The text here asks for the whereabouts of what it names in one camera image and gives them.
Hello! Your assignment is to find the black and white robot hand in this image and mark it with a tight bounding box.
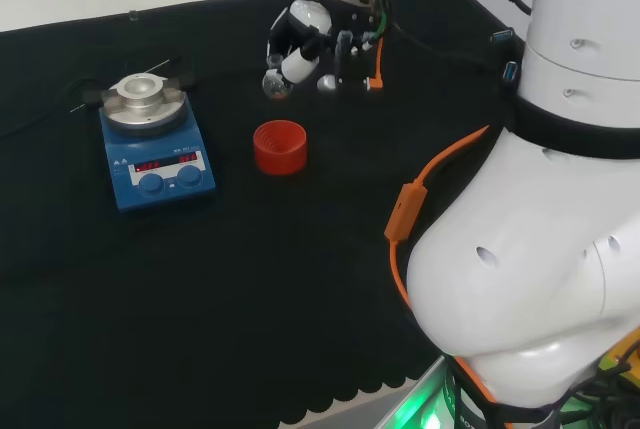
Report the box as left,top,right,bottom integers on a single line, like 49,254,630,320
266,0,386,95

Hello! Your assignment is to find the clear glass round-bottom flask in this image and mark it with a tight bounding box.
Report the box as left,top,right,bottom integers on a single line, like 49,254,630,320
261,54,295,102

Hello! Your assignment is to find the heater with blue base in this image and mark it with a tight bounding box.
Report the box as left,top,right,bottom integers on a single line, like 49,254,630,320
82,59,218,214

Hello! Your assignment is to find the black bench cloth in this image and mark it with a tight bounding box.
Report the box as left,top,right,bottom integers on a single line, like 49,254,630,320
0,0,531,427

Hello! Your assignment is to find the red ribbed ring stand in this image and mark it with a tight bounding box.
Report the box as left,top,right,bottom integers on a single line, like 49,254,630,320
252,119,308,177

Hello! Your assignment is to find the orange cable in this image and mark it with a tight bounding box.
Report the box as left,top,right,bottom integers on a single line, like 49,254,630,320
383,124,501,405

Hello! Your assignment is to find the black heater power cable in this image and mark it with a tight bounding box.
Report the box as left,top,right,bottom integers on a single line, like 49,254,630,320
0,77,104,141

